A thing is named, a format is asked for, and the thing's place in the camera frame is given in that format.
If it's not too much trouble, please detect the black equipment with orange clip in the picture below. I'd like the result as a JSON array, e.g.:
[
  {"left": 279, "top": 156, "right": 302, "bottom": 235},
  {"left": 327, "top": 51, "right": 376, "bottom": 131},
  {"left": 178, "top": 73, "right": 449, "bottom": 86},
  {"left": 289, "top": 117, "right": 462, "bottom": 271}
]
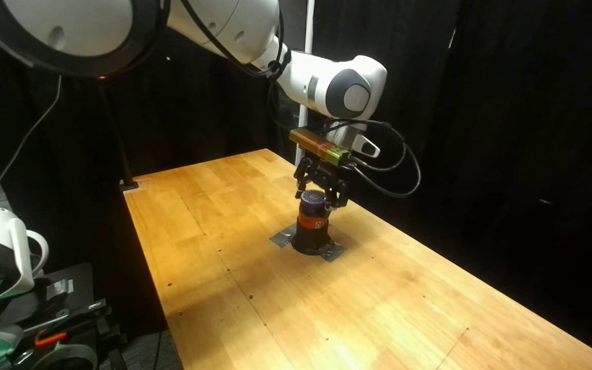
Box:
[{"left": 9, "top": 263, "right": 128, "bottom": 370}]

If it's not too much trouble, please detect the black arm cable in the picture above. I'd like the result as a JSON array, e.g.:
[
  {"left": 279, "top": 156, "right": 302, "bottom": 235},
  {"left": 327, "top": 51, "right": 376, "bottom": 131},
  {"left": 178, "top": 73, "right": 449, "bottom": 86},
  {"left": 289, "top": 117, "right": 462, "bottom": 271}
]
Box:
[{"left": 322, "top": 117, "right": 424, "bottom": 202}]

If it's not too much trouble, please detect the white device at left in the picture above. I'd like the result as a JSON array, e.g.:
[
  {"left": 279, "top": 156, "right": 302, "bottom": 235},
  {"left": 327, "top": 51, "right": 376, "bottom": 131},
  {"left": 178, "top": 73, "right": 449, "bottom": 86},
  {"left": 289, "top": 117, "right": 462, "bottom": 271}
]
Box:
[{"left": 0, "top": 207, "right": 49, "bottom": 355}]

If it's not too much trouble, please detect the metal pole with clamp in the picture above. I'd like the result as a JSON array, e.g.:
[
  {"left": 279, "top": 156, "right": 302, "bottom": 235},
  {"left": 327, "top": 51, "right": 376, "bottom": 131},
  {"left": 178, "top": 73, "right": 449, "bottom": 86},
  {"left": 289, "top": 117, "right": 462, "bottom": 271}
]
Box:
[{"left": 97, "top": 79, "right": 138, "bottom": 192}]

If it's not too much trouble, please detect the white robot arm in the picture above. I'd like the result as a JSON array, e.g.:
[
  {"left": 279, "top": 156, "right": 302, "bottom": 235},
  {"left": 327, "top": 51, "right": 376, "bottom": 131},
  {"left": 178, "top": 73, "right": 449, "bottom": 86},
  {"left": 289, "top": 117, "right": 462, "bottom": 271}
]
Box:
[{"left": 0, "top": 0, "right": 387, "bottom": 185}]

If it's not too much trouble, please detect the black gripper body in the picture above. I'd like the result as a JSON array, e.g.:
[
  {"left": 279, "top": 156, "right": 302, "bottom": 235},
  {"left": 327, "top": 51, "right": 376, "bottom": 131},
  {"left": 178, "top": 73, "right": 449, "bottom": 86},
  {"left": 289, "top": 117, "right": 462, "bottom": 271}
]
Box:
[{"left": 294, "top": 156, "right": 346, "bottom": 194}]

